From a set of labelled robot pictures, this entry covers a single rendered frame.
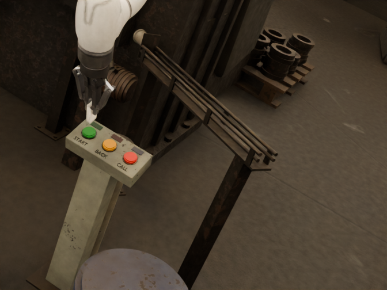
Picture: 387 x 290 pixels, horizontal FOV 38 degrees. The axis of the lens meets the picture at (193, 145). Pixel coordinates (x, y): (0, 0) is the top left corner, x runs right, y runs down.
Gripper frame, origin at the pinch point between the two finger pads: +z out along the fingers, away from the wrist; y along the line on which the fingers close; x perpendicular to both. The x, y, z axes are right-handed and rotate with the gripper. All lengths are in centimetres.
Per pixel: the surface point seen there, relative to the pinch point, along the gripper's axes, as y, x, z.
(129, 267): -32.8, 24.6, 18.9
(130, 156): -14.8, 0.4, 8.5
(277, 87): -11, -198, 132
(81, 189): -4.6, 9.3, 23.9
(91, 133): -0.7, 0.5, 8.5
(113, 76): 25, -48, 37
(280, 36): 15, -267, 145
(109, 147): -8.0, 1.3, 8.5
